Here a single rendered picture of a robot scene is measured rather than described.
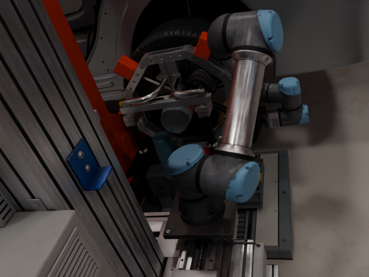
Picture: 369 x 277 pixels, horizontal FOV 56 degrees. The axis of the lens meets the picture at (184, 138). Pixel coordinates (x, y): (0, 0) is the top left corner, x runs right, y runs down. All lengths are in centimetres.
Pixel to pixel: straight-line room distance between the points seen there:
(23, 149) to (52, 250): 18
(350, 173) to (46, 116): 202
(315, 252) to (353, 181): 58
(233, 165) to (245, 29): 37
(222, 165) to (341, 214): 134
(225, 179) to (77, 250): 42
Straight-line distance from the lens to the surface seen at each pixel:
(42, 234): 68
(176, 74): 160
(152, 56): 161
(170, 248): 121
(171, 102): 147
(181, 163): 97
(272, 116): 139
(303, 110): 139
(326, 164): 249
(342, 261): 199
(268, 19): 99
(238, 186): 91
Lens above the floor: 163
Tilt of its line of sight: 33 degrees down
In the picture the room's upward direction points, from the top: 18 degrees counter-clockwise
